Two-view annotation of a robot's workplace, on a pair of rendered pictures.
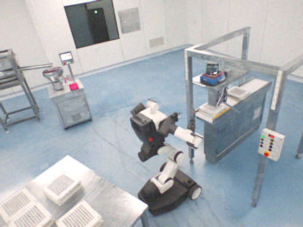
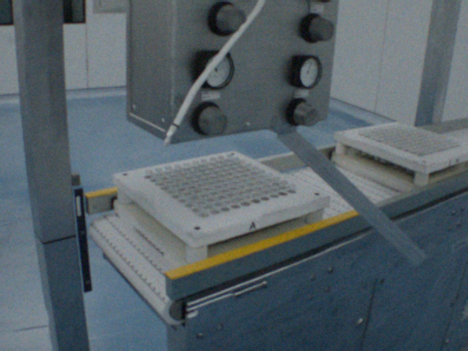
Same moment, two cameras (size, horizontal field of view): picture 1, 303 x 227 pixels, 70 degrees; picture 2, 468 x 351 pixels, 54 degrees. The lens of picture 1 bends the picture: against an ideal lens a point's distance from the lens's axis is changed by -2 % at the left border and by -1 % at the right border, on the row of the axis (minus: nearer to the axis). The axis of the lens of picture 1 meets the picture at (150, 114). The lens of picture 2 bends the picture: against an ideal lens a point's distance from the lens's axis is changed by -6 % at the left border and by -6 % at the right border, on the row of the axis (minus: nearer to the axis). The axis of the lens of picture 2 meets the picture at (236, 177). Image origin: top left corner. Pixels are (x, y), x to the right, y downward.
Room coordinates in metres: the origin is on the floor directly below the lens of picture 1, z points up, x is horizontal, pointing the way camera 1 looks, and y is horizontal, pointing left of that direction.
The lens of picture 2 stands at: (1.56, -0.74, 1.20)
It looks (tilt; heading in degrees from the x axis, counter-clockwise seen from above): 21 degrees down; 355
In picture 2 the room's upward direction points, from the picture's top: 3 degrees clockwise
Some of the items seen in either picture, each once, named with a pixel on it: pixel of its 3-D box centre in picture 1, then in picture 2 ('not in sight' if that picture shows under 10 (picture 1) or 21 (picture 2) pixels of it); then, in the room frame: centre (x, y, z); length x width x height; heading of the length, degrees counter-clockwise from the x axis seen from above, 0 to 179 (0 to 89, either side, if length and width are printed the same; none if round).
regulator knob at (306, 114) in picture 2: not in sight; (304, 109); (2.08, -0.85, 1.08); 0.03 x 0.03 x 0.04; 33
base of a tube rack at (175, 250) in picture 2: (212, 110); (216, 218); (2.25, -0.77, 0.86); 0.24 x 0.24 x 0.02; 33
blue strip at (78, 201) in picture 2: not in sight; (83, 242); (2.27, -0.54, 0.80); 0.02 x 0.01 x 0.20; 123
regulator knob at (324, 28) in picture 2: not in sight; (320, 24); (2.09, -0.86, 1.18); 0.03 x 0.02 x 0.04; 123
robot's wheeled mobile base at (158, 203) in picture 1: (164, 185); not in sight; (1.77, -0.05, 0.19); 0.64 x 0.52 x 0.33; 123
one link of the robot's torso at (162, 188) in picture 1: (161, 181); not in sight; (1.76, -0.02, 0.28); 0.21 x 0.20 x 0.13; 123
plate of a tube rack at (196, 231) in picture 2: (212, 107); (217, 190); (2.25, -0.77, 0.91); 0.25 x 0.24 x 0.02; 33
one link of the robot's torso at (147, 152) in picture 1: (151, 148); not in sight; (1.71, 0.04, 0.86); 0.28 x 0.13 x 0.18; 123
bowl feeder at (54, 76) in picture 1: (58, 78); not in sight; (3.98, 1.62, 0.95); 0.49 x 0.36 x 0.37; 113
